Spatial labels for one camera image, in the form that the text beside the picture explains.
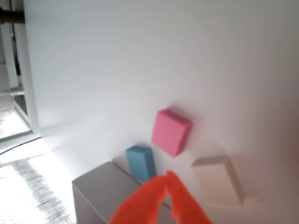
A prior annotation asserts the cream foam cuboid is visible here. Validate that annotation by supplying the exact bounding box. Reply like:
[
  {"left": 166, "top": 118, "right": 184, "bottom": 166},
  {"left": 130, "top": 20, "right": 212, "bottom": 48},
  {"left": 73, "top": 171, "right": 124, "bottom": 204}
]
[{"left": 191, "top": 155, "right": 245, "bottom": 207}]

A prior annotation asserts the blue foam cuboid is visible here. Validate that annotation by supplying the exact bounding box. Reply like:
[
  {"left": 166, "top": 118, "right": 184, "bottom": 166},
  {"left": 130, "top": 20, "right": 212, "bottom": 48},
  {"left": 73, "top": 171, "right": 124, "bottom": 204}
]
[{"left": 125, "top": 146, "right": 157, "bottom": 182}]

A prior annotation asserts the white cardboard bin box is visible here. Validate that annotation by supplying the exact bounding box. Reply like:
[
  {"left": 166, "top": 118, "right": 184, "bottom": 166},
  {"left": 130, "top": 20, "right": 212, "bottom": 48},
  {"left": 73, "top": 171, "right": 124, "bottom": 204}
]
[{"left": 71, "top": 161, "right": 175, "bottom": 224}]

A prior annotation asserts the beige woven curtain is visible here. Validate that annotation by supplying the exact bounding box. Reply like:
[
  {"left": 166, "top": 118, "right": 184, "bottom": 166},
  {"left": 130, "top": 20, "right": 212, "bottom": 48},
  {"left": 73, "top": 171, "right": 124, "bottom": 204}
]
[{"left": 0, "top": 109, "right": 78, "bottom": 224}]

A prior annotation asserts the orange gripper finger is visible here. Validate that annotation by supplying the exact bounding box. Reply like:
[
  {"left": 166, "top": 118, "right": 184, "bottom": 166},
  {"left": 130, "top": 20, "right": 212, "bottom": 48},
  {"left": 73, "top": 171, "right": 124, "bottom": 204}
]
[
  {"left": 108, "top": 175, "right": 168, "bottom": 224},
  {"left": 164, "top": 170, "right": 213, "bottom": 224}
]

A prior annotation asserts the pink foam cuboid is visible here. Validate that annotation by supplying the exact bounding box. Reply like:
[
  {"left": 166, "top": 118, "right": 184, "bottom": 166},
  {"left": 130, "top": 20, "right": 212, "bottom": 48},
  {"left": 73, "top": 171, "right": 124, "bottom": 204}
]
[{"left": 150, "top": 108, "right": 193, "bottom": 158}]

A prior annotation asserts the white furniture frame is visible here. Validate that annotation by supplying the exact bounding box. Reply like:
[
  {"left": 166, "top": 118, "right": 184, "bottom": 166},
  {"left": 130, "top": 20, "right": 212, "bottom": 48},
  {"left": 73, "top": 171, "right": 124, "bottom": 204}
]
[{"left": 0, "top": 0, "right": 38, "bottom": 143}]

